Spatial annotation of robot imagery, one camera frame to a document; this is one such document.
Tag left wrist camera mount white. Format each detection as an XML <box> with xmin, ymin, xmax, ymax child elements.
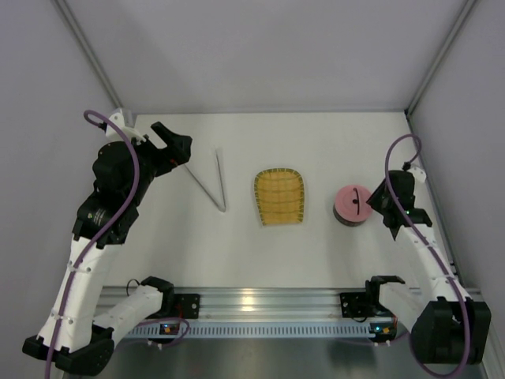
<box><xmin>106</xmin><ymin>107</ymin><xmax>146</xmax><ymax>145</ymax></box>

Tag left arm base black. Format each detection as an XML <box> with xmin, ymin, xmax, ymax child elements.
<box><xmin>149</xmin><ymin>292</ymin><xmax>200</xmax><ymax>320</ymax></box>

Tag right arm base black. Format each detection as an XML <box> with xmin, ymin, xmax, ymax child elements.
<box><xmin>339</xmin><ymin>292</ymin><xmax>388</xmax><ymax>323</ymax></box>

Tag round steel lunch box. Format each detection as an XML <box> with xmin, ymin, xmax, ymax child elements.
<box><xmin>333</xmin><ymin>209</ymin><xmax>370</xmax><ymax>227</ymax></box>

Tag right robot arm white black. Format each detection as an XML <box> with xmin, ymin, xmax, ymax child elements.
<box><xmin>367</xmin><ymin>170</ymin><xmax>491</xmax><ymax>365</ymax></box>

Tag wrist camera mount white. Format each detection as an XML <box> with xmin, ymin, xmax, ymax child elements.
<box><xmin>106</xmin><ymin>107</ymin><xmax>146</xmax><ymax>145</ymax></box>
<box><xmin>407</xmin><ymin>165</ymin><xmax>427</xmax><ymax>183</ymax></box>

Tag pink round lid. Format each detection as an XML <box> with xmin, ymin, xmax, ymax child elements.
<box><xmin>333</xmin><ymin>185</ymin><xmax>372</xmax><ymax>218</ymax></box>

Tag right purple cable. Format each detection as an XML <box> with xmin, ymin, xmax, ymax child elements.
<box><xmin>384</xmin><ymin>133</ymin><xmax>473</xmax><ymax>376</ymax></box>

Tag aluminium rail frame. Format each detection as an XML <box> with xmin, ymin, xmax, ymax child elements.
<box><xmin>94</xmin><ymin>286</ymin><xmax>486</xmax><ymax>343</ymax></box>

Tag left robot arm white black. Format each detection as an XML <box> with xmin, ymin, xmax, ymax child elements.
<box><xmin>22</xmin><ymin>122</ymin><xmax>193</xmax><ymax>376</ymax></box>

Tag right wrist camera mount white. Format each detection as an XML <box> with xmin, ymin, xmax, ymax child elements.
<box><xmin>407</xmin><ymin>165</ymin><xmax>427</xmax><ymax>183</ymax></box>

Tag metal tongs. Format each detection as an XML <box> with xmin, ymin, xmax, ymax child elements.
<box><xmin>184</xmin><ymin>147</ymin><xmax>228</xmax><ymax>214</ymax></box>

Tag bamboo woven tray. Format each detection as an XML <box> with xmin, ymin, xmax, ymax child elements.
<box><xmin>253</xmin><ymin>167</ymin><xmax>305</xmax><ymax>227</ymax></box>

